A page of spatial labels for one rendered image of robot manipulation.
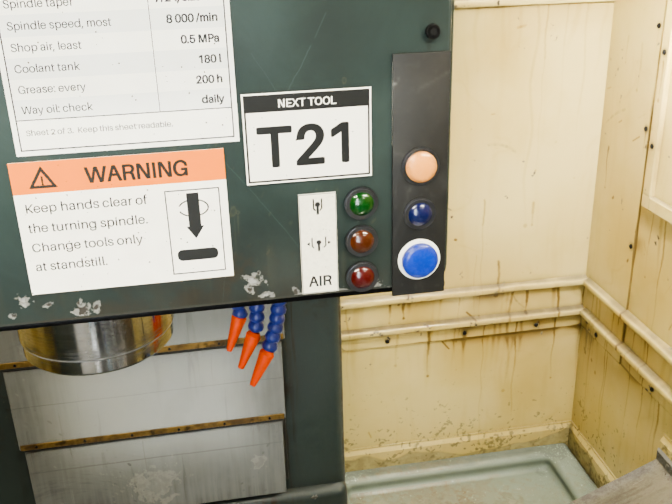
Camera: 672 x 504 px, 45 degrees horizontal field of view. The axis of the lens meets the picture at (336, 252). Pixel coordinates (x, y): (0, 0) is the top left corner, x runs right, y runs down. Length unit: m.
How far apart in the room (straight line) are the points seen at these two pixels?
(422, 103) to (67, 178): 0.27
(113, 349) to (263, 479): 0.80
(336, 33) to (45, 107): 0.21
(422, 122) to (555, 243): 1.33
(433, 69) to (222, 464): 1.06
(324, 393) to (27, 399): 0.52
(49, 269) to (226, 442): 0.91
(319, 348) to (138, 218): 0.88
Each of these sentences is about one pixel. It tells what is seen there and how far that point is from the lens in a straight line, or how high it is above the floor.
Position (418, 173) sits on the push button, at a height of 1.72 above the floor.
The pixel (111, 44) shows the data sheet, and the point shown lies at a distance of 0.60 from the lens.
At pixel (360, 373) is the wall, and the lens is 1.94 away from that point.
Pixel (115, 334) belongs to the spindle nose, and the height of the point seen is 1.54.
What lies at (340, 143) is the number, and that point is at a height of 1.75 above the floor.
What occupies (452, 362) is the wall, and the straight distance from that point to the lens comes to 2.00.
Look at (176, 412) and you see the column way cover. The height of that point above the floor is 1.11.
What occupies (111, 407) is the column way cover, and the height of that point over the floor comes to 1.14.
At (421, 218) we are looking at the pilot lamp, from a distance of 0.65.
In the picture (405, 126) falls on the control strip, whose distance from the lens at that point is 0.63.
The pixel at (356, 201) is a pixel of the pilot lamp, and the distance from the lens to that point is 0.63.
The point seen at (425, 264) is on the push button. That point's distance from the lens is 0.66.
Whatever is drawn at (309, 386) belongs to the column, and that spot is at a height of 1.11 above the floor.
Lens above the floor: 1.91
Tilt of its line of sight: 23 degrees down
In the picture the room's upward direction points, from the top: 2 degrees counter-clockwise
